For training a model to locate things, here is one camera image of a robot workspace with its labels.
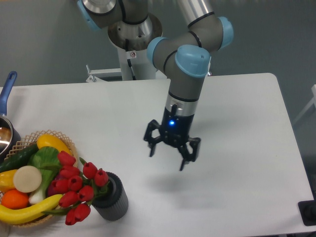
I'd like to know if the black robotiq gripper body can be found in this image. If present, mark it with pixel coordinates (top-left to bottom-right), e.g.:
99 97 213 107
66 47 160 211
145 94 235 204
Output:
159 106 194 148

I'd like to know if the red tulip bouquet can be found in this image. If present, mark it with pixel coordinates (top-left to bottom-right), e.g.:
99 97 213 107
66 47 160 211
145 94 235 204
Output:
47 151 110 226

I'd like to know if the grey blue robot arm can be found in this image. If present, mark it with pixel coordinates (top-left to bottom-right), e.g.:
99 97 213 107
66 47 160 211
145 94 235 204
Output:
77 0 234 165

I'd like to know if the dark grey ribbed vase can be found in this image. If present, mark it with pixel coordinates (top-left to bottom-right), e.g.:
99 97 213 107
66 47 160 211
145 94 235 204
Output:
92 172 129 221

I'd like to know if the green bok choy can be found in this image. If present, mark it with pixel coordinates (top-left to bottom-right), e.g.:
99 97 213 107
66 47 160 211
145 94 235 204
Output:
28 147 60 205

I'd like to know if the yellow squash at top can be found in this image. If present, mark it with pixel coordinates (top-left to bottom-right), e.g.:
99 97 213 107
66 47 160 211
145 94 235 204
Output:
37 133 73 155

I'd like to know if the woven wicker basket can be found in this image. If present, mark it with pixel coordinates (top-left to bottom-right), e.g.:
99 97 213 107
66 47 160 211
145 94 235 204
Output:
4 130 79 227

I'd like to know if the beige round disc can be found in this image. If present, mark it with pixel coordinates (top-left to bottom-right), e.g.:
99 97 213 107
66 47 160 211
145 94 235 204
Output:
13 165 42 193

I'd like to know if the black device at table edge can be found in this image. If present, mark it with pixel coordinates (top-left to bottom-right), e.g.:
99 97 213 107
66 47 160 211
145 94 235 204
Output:
298 200 316 226

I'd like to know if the dark green cucumber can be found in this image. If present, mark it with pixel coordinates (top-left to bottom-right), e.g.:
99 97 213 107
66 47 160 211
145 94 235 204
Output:
0 144 39 172

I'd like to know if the orange fruit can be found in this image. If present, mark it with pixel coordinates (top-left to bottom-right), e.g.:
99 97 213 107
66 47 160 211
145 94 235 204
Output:
1 189 29 209

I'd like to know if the yellow bell pepper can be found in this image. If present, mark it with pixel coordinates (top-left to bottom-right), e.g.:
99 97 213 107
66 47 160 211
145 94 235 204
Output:
0 169 17 193

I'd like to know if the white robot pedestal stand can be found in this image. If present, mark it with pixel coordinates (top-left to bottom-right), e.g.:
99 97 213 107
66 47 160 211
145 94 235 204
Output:
86 13 166 82

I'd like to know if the white frame at right edge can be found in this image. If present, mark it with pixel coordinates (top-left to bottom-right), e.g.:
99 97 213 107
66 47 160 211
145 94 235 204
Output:
293 84 316 126

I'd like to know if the blue handled saucepan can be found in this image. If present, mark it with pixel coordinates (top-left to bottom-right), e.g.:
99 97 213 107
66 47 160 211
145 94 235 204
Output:
0 71 21 163

